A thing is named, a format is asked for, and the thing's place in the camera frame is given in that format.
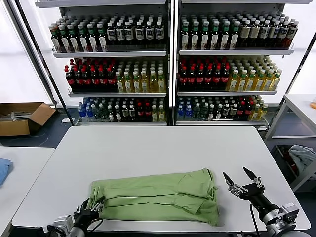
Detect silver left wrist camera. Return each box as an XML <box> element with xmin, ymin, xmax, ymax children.
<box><xmin>53</xmin><ymin>214</ymin><xmax>74</xmax><ymax>234</ymax></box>

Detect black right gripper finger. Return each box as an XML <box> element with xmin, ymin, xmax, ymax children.
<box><xmin>242</xmin><ymin>166</ymin><xmax>264</xmax><ymax>190</ymax></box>
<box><xmin>222</xmin><ymin>171</ymin><xmax>248</xmax><ymax>198</ymax></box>

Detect green printed t-shirt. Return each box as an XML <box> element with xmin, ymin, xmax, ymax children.
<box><xmin>88</xmin><ymin>167</ymin><xmax>220</xmax><ymax>227</ymax></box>

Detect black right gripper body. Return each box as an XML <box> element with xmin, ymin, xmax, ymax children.
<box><xmin>242</xmin><ymin>183</ymin><xmax>274</xmax><ymax>212</ymax></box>

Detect long black left gripper cable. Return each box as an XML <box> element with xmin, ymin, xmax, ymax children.
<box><xmin>85</xmin><ymin>217</ymin><xmax>105</xmax><ymax>233</ymax></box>

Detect dark green soda bottle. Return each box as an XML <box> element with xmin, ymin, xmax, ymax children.
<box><xmin>192</xmin><ymin>103</ymin><xmax>201</xmax><ymax>121</ymax></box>
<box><xmin>200</xmin><ymin>103</ymin><xmax>209</xmax><ymax>121</ymax></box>
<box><xmin>100</xmin><ymin>103</ymin><xmax>109</xmax><ymax>122</ymax></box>
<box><xmin>92</xmin><ymin>104</ymin><xmax>102</xmax><ymax>122</ymax></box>

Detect grey packaged parts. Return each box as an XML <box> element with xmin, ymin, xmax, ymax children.
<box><xmin>3</xmin><ymin>111</ymin><xmax>33</xmax><ymax>122</ymax></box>

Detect red cloth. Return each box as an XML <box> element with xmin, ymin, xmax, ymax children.
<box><xmin>282</xmin><ymin>147</ymin><xmax>298</xmax><ymax>175</ymax></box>

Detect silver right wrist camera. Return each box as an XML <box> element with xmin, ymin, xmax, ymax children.
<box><xmin>278</xmin><ymin>202</ymin><xmax>301</xmax><ymax>224</ymax></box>

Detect blue folded cloth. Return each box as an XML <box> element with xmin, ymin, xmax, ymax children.
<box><xmin>0</xmin><ymin>158</ymin><xmax>13</xmax><ymax>186</ymax></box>

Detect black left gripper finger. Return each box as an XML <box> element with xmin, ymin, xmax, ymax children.
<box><xmin>91</xmin><ymin>196</ymin><xmax>106</xmax><ymax>213</ymax></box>
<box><xmin>80</xmin><ymin>198</ymin><xmax>91</xmax><ymax>212</ymax></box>

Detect dark bottle white blue label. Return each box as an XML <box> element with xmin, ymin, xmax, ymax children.
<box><xmin>268</xmin><ymin>19</ymin><xmax>281</xmax><ymax>49</ymax></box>
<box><xmin>277</xmin><ymin>20</ymin><xmax>290</xmax><ymax>49</ymax></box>
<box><xmin>106</xmin><ymin>21</ymin><xmax>117</xmax><ymax>51</ymax></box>
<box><xmin>145</xmin><ymin>20</ymin><xmax>156</xmax><ymax>51</ymax></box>
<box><xmin>155</xmin><ymin>20</ymin><xmax>166</xmax><ymax>51</ymax></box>
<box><xmin>134</xmin><ymin>21</ymin><xmax>145</xmax><ymax>51</ymax></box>
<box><xmin>285</xmin><ymin>20</ymin><xmax>300</xmax><ymax>49</ymax></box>
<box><xmin>259</xmin><ymin>19</ymin><xmax>271</xmax><ymax>49</ymax></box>
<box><xmin>116</xmin><ymin>21</ymin><xmax>125</xmax><ymax>51</ymax></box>
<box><xmin>124</xmin><ymin>21</ymin><xmax>135</xmax><ymax>51</ymax></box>

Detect open cardboard box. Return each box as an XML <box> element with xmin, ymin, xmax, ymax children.
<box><xmin>0</xmin><ymin>102</ymin><xmax>56</xmax><ymax>137</ymax></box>

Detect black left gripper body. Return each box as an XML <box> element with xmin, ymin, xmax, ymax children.
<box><xmin>73</xmin><ymin>206</ymin><xmax>100</xmax><ymax>229</ymax></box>

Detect black slanted frame pole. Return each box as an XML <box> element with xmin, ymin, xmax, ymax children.
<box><xmin>268</xmin><ymin>32</ymin><xmax>316</xmax><ymax>129</ymax></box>
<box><xmin>12</xmin><ymin>0</ymin><xmax>76</xmax><ymax>126</ymax></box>

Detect white metal frame table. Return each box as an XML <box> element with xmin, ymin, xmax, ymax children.
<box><xmin>264</xmin><ymin>93</ymin><xmax>316</xmax><ymax>192</ymax></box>

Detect grey blue cloth pile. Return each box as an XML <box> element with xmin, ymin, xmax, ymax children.
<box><xmin>288</xmin><ymin>144</ymin><xmax>316</xmax><ymax>178</ymax></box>

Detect white metal shelf rack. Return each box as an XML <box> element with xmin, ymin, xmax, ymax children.
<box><xmin>174</xmin><ymin>0</ymin><xmax>312</xmax><ymax>128</ymax></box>
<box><xmin>34</xmin><ymin>0</ymin><xmax>173</xmax><ymax>126</ymax></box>

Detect red cap cola bottle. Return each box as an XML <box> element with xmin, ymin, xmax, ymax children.
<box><xmin>237</xmin><ymin>101</ymin><xmax>246</xmax><ymax>121</ymax></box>
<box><xmin>212</xmin><ymin>65</ymin><xmax>222</xmax><ymax>91</ymax></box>
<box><xmin>178</xmin><ymin>65</ymin><xmax>189</xmax><ymax>91</ymax></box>
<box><xmin>220</xmin><ymin>65</ymin><xmax>231</xmax><ymax>91</ymax></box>
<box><xmin>81</xmin><ymin>68</ymin><xmax>92</xmax><ymax>92</ymax></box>
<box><xmin>244</xmin><ymin>100</ymin><xmax>253</xmax><ymax>121</ymax></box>
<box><xmin>107</xmin><ymin>68</ymin><xmax>117</xmax><ymax>92</ymax></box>
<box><xmin>196</xmin><ymin>65</ymin><xmax>206</xmax><ymax>91</ymax></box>
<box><xmin>144</xmin><ymin>102</ymin><xmax>152</xmax><ymax>122</ymax></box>
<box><xmin>64</xmin><ymin>65</ymin><xmax>76</xmax><ymax>92</ymax></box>
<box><xmin>204</xmin><ymin>65</ymin><xmax>214</xmax><ymax>91</ymax></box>
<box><xmin>187</xmin><ymin>65</ymin><xmax>197</xmax><ymax>91</ymax></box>
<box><xmin>90</xmin><ymin>68</ymin><xmax>100</xmax><ymax>92</ymax></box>
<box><xmin>136</xmin><ymin>102</ymin><xmax>145</xmax><ymax>122</ymax></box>
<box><xmin>73</xmin><ymin>68</ymin><xmax>84</xmax><ymax>92</ymax></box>
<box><xmin>98</xmin><ymin>68</ymin><xmax>109</xmax><ymax>92</ymax></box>

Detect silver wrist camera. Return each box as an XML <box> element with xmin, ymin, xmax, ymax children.
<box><xmin>53</xmin><ymin>214</ymin><xmax>74</xmax><ymax>234</ymax></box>
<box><xmin>278</xmin><ymin>202</ymin><xmax>301</xmax><ymax>224</ymax></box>

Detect dark storage bin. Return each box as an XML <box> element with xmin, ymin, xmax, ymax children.
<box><xmin>274</xmin><ymin>144</ymin><xmax>316</xmax><ymax>193</ymax></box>

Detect dark tea bottle green cap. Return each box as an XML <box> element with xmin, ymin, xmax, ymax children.
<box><xmin>59</xmin><ymin>24</ymin><xmax>71</xmax><ymax>53</ymax></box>
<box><xmin>78</xmin><ymin>23</ymin><xmax>89</xmax><ymax>52</ymax></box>
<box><xmin>180</xmin><ymin>21</ymin><xmax>191</xmax><ymax>50</ymax></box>
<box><xmin>96</xmin><ymin>23</ymin><xmax>108</xmax><ymax>52</ymax></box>
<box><xmin>200</xmin><ymin>21</ymin><xmax>211</xmax><ymax>50</ymax></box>
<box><xmin>210</xmin><ymin>21</ymin><xmax>221</xmax><ymax>50</ymax></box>
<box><xmin>220</xmin><ymin>21</ymin><xmax>231</xmax><ymax>50</ymax></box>
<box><xmin>50</xmin><ymin>23</ymin><xmax>61</xmax><ymax>53</ymax></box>
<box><xmin>87</xmin><ymin>23</ymin><xmax>99</xmax><ymax>52</ymax></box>
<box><xmin>229</xmin><ymin>21</ymin><xmax>240</xmax><ymax>50</ymax></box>
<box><xmin>68</xmin><ymin>23</ymin><xmax>80</xmax><ymax>53</ymax></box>
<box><xmin>190</xmin><ymin>21</ymin><xmax>200</xmax><ymax>50</ymax></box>

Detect dark bottle beige label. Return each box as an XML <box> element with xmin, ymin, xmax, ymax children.
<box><xmin>250</xmin><ymin>20</ymin><xmax>261</xmax><ymax>49</ymax></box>
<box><xmin>239</xmin><ymin>20</ymin><xmax>251</xmax><ymax>49</ymax></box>

